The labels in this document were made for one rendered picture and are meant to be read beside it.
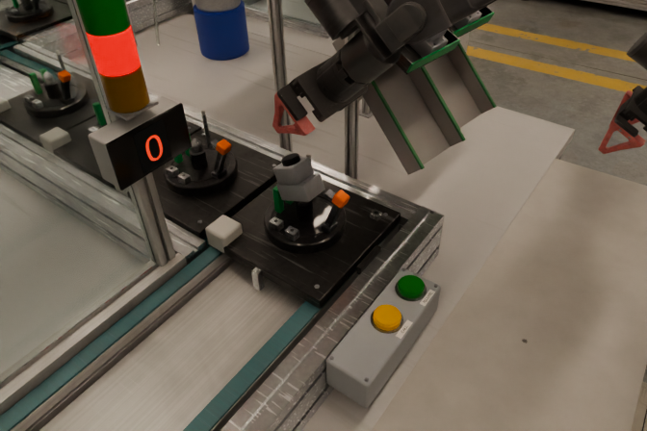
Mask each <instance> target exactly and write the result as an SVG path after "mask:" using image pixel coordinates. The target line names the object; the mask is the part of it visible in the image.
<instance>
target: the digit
mask: <svg viewBox="0 0 647 431"><path fill-rule="evenodd" d="M133 138H134V141H135V144H136V147H137V150H138V154H139V157H140V161H141V164H142V170H143V173H146V172H147V171H148V170H150V169H152V168H153V167H155V166H156V165H159V164H160V163H162V162H163V161H165V160H167V159H168V158H170V157H171V152H170V148H169V144H168V137H167V133H166V129H165V125H164V121H163V119H161V120H159V121H157V122H156V123H154V124H152V125H150V126H149V127H147V128H145V129H143V130H141V131H140V132H138V133H137V134H135V135H134V136H133Z"/></svg>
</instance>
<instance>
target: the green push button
mask: <svg viewBox="0 0 647 431"><path fill-rule="evenodd" d="M424 290H425V284H424V282H423V280H422V279H421V278H419V277H417V276H414V275H405V276H403V277H402V278H401V279H400V280H399V283H398V291H399V293H400V294H401V295H402V296H404V297H406V298H411V299H413V298H418V297H420V296H421V295H422V294H423V293H424Z"/></svg>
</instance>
